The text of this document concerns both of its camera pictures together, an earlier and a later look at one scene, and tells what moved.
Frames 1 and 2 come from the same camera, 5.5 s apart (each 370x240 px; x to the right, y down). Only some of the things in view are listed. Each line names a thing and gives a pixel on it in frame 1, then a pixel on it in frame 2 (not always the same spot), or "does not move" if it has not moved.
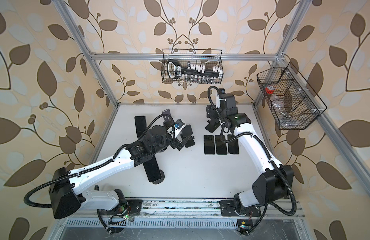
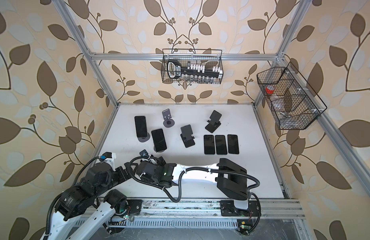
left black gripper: x=176 y=143 to x=121 y=171
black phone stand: x=221 y=146 does not move
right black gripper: x=211 y=112 to x=161 y=163
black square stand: x=187 y=137 does not move
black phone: x=209 y=144 does not move
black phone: x=233 y=146 does not move
